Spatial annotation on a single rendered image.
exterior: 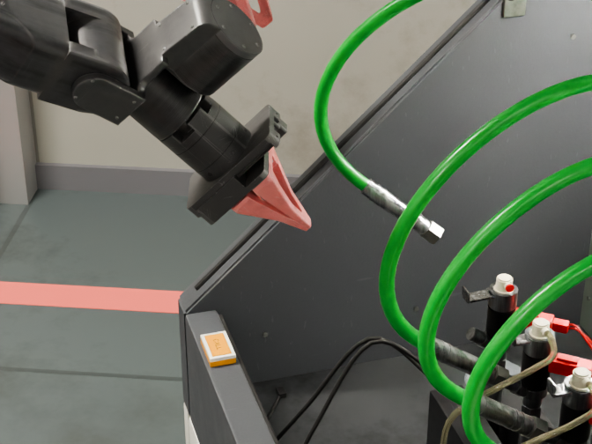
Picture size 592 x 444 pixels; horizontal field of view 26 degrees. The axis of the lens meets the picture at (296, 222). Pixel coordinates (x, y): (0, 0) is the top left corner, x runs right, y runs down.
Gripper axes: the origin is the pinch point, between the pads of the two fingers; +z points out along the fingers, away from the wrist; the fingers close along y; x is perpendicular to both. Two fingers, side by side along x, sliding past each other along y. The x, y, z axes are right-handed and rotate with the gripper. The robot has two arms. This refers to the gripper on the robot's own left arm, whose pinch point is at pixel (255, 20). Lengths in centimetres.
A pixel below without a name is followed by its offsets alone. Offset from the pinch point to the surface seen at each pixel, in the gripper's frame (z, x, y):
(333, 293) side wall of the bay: 29.0, 21.8, 22.1
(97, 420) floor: 30, 130, 113
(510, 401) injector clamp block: 47.3, 3.9, 3.0
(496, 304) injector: 36.9, -3.6, -3.4
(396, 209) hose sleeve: 23.9, 0.8, 2.2
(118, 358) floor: 22, 131, 135
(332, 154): 15.5, 1.9, -0.1
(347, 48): 8.2, -6.9, -2.5
